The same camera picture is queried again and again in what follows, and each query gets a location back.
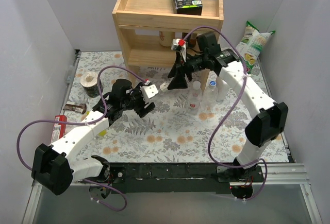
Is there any clear red-label water bottle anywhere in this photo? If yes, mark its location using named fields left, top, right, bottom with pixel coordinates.
left=187, top=81, right=202, bottom=115

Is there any blue white Pocari cap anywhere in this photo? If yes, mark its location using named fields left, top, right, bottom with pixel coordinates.
left=209, top=80, right=216, bottom=86

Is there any clear Pocari Sweat bottle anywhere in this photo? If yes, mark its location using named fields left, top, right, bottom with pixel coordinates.
left=202, top=83, right=218, bottom=111

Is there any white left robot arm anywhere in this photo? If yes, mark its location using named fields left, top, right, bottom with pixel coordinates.
left=31, top=79, right=158, bottom=195

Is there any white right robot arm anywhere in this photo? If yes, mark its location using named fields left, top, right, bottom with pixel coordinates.
left=167, top=32, right=288, bottom=182

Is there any cream bottle on shelf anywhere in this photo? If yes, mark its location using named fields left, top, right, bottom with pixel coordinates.
left=159, top=31, right=175, bottom=47

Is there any white bottle with black cap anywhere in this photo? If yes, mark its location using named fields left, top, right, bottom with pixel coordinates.
left=216, top=77, right=229, bottom=102

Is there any yellow-green glue bottle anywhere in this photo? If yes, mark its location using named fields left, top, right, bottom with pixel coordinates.
left=81, top=111, right=107, bottom=137

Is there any floral patterned table mat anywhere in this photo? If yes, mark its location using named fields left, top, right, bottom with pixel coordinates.
left=68, top=51, right=289, bottom=163

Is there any dark jar on shelf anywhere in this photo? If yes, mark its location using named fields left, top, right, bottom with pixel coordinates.
left=186, top=33, right=197, bottom=48

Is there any tape roll with black band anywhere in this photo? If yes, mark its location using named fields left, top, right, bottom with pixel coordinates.
left=80, top=72, right=100, bottom=98

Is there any brown chocolate bar wrapper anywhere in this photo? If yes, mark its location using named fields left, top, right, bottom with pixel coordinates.
left=63, top=102, right=87, bottom=114

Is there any light wooden shelf unit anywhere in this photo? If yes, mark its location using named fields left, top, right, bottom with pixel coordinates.
left=111, top=0, right=224, bottom=97

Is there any green chips bag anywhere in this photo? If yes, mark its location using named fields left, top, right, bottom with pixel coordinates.
left=236, top=21, right=276, bottom=73

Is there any red rectangular box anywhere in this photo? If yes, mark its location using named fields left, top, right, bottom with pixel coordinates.
left=51, top=115, right=67, bottom=142

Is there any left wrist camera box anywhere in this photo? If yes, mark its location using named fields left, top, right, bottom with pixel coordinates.
left=141, top=84, right=159, bottom=102

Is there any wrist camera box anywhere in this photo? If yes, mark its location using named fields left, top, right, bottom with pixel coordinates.
left=141, top=84, right=159, bottom=102
left=171, top=39, right=187, bottom=62

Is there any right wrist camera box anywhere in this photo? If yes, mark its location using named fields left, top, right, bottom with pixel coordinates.
left=171, top=39, right=187, bottom=62

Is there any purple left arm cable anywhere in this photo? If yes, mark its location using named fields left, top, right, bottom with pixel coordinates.
left=16, top=65, right=151, bottom=212

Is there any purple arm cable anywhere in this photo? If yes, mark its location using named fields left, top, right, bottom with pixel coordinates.
left=16, top=65, right=151, bottom=212
left=181, top=25, right=268, bottom=200

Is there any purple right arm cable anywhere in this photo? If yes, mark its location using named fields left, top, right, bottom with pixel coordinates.
left=181, top=25, right=268, bottom=200

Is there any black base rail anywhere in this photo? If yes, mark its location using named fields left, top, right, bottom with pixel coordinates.
left=104, top=163, right=264, bottom=194

